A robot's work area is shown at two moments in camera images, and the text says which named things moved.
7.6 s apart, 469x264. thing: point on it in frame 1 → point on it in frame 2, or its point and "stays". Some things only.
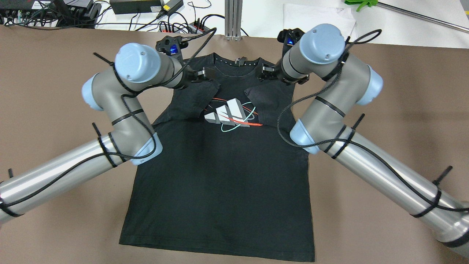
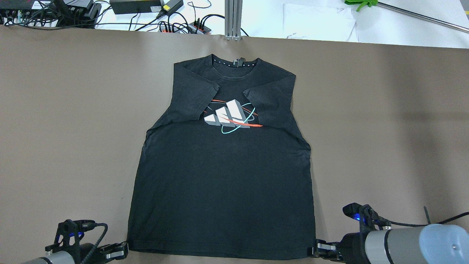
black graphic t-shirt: (232, 181) stays
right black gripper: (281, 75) → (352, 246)
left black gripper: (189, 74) → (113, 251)
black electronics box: (78, 7) stays
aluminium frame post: (233, 15) stays
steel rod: (451, 25) stays
